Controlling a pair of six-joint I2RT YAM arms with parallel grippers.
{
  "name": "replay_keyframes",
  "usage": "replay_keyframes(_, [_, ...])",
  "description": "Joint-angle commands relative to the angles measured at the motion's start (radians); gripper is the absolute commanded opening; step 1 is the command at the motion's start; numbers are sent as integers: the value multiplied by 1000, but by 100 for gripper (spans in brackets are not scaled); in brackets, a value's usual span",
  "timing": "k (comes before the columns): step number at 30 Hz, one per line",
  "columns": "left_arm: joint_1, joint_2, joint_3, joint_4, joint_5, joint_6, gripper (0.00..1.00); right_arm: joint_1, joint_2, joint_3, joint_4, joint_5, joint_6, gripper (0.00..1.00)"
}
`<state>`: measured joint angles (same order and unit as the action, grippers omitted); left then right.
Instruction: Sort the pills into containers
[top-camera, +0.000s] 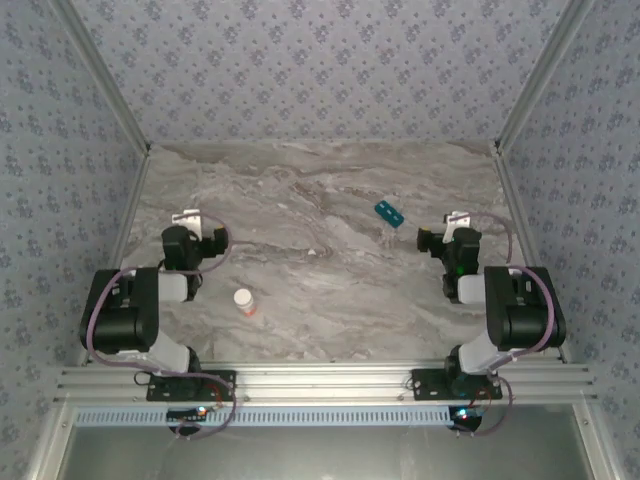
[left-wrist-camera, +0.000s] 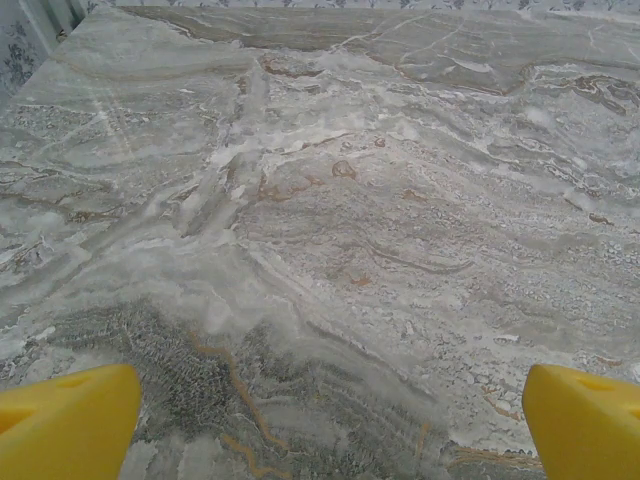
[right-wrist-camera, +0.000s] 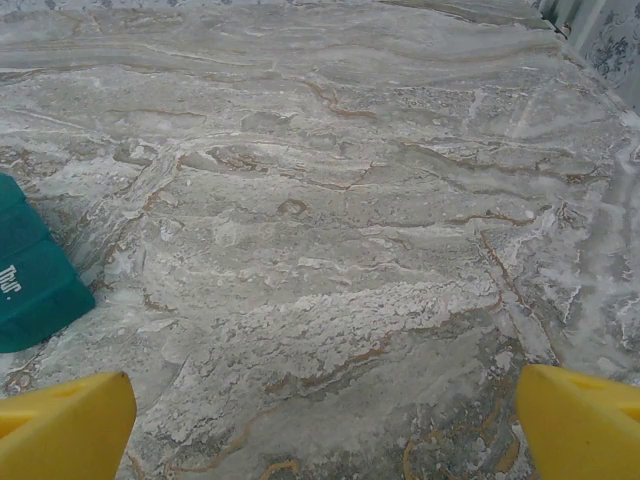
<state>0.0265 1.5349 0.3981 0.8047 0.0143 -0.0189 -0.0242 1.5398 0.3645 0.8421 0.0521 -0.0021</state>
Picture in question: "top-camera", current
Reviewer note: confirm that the grey metal sheet panel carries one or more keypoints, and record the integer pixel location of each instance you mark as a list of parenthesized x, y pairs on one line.
[(320, 455)]

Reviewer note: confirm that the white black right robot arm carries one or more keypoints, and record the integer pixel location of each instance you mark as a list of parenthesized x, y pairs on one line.
[(520, 310)]

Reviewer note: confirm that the aluminium rear frame post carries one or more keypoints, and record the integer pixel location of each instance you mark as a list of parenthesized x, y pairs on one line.
[(107, 75), (539, 75)]

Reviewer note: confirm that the white bottle cap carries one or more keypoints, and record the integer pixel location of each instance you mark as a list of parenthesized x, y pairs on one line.
[(242, 297)]

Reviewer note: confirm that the aluminium lower frame post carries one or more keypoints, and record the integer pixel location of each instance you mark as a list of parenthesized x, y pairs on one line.
[(595, 445), (50, 445)]

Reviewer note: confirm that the teal pill organizer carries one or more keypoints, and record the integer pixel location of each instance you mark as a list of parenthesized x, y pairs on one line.
[(389, 214)]

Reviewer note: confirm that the aluminium front rail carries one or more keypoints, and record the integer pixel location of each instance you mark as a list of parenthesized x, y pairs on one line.
[(320, 382)]

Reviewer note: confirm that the white pill bottle orange label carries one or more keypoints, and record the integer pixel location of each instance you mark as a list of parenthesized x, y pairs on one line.
[(248, 307)]

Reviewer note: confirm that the aluminium table side rail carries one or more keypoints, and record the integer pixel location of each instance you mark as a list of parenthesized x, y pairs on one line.
[(125, 225), (516, 200)]

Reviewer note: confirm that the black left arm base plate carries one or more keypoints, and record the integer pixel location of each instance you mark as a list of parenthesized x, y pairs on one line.
[(225, 377)]

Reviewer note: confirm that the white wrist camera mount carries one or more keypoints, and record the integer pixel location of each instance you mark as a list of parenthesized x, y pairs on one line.
[(457, 219), (187, 219)]

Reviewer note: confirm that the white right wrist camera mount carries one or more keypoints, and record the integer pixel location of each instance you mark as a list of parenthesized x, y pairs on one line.
[(457, 219)]

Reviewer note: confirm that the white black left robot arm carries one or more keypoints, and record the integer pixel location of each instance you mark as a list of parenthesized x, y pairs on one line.
[(125, 320)]

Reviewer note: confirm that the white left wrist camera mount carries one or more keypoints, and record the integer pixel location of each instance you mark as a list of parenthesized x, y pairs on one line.
[(187, 219)]

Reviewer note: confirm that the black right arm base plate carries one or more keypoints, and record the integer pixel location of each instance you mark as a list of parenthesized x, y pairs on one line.
[(425, 382)]

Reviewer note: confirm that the aluminium frame post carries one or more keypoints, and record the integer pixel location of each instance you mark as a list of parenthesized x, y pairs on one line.
[(539, 75), (107, 75), (50, 445), (595, 445)]

